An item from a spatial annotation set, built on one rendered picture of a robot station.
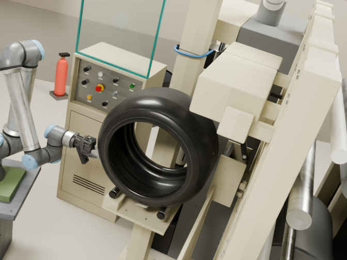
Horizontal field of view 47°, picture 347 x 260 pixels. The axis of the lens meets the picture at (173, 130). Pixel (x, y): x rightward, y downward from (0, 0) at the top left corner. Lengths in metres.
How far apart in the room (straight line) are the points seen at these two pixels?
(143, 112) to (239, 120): 0.62
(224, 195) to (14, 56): 1.33
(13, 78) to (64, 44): 2.97
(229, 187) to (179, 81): 0.64
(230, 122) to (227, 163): 0.84
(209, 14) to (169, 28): 2.91
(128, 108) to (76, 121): 1.15
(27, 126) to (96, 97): 0.80
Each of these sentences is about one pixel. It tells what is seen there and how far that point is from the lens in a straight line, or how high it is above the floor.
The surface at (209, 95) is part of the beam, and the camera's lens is 1.42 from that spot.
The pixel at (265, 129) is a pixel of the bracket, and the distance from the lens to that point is 1.41.
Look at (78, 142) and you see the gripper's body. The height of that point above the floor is 1.06.
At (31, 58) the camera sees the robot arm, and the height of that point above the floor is 1.41.
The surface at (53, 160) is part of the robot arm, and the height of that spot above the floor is 0.89.
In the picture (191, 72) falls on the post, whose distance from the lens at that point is 2.08.
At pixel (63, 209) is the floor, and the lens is 3.35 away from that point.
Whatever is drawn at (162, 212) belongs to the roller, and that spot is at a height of 0.92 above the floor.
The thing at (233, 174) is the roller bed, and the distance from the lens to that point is 2.17.
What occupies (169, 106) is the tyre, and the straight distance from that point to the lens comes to 1.82.
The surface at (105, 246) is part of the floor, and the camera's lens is 3.11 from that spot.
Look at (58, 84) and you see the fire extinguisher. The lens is 4.87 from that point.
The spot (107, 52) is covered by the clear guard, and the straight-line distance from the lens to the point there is 2.70.
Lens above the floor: 2.26
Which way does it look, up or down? 28 degrees down
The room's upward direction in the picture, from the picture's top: 15 degrees clockwise
